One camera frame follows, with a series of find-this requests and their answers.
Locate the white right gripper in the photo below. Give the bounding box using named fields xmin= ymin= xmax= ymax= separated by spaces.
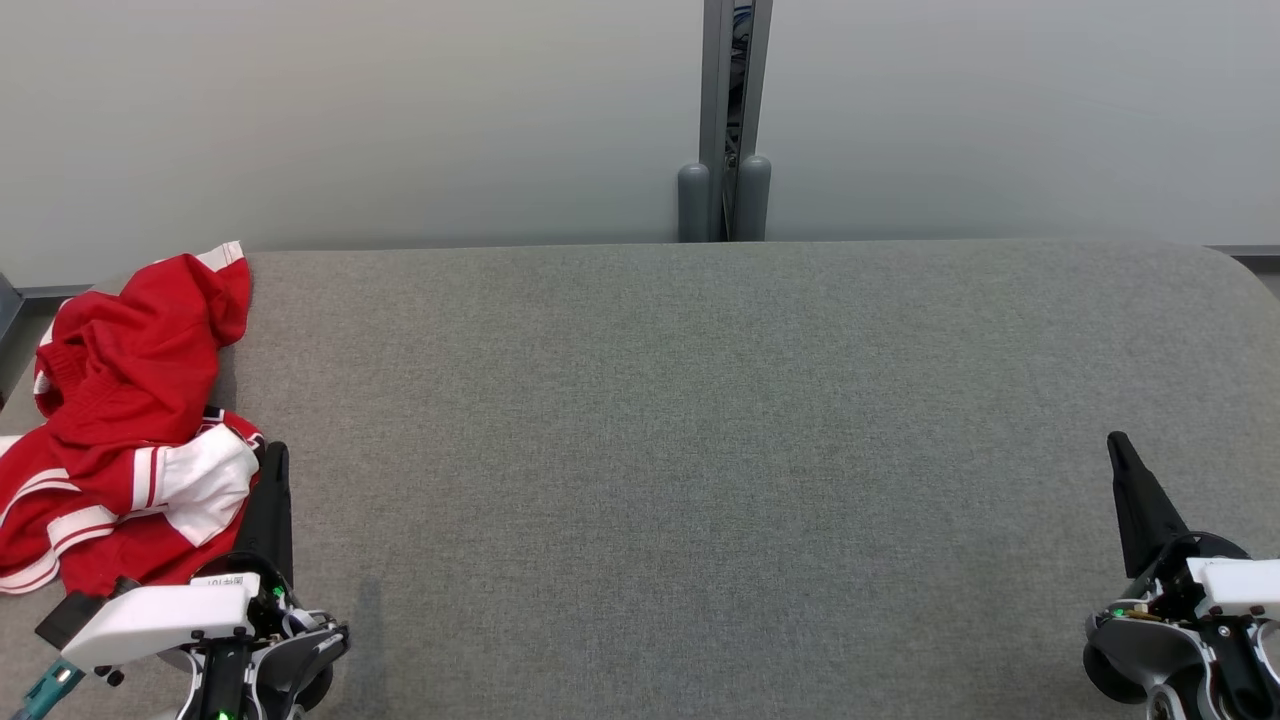
xmin=1107 ymin=432 xmax=1280 ymax=616

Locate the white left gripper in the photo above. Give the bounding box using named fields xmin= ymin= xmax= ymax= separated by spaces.
xmin=62 ymin=442 xmax=294 ymax=669

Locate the red jersey with white sleeves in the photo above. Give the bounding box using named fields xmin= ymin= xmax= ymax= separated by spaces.
xmin=0 ymin=408 xmax=266 ymax=598

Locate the grey cylinder post foot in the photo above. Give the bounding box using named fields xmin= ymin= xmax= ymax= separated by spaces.
xmin=678 ymin=163 xmax=711 ymax=243
xmin=738 ymin=155 xmax=772 ymax=242

